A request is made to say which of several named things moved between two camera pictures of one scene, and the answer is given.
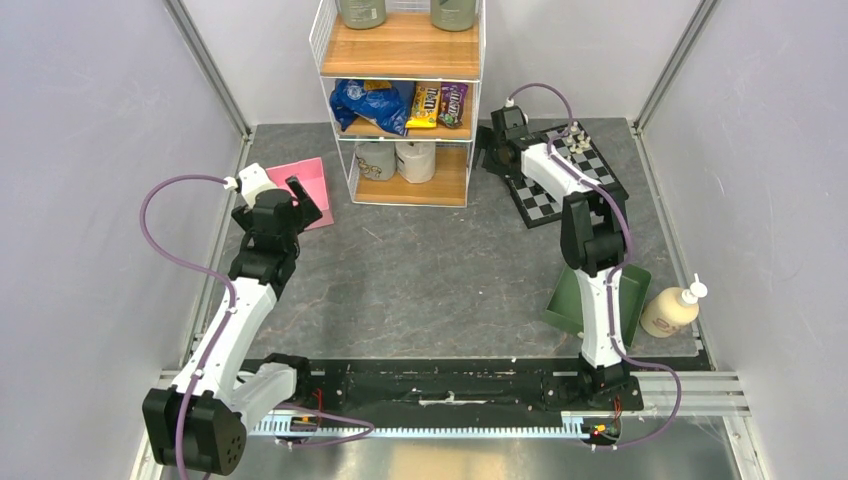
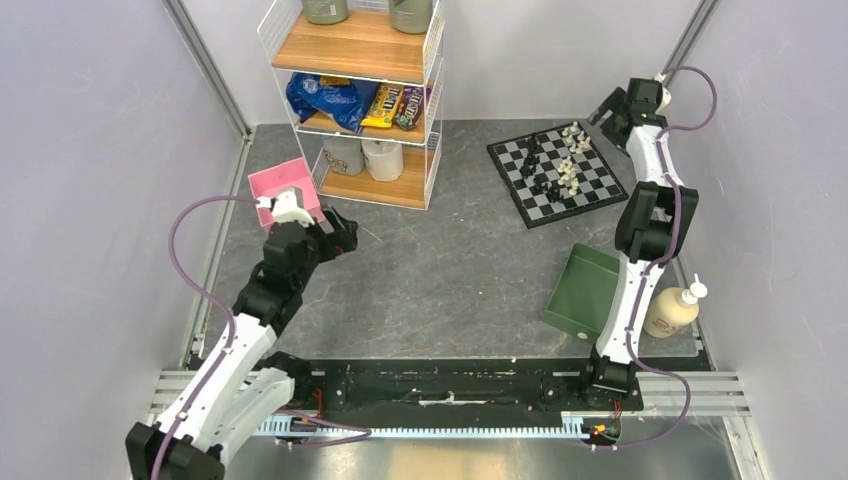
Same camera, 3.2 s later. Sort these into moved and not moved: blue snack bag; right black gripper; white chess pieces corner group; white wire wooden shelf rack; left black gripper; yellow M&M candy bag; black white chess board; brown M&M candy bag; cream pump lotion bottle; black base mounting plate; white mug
Moved: blue snack bag; left black gripper; white wire wooden shelf rack; brown M&M candy bag; right black gripper; white mug; yellow M&M candy bag
Not moved: cream pump lotion bottle; white chess pieces corner group; black base mounting plate; black white chess board
